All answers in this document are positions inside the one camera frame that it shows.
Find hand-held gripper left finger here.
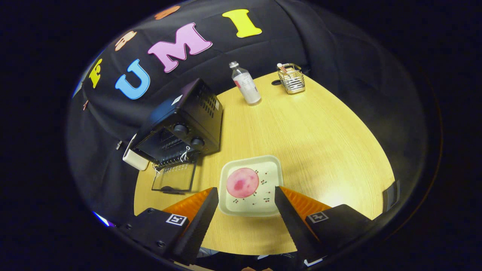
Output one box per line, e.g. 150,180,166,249
119,187,220,266

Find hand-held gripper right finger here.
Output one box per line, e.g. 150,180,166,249
274,186,375,264

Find round pink meat slice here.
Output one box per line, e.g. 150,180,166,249
226,167,259,199

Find white cherry print plate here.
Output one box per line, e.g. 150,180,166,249
218,155,284,217

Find black toaster oven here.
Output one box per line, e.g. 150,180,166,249
132,78,223,194

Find white pop-up toaster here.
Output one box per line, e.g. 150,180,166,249
122,134,149,171

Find clear plastic bottle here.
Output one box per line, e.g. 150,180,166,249
229,61,262,106

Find metal wire basket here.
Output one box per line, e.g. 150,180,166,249
277,63,306,94

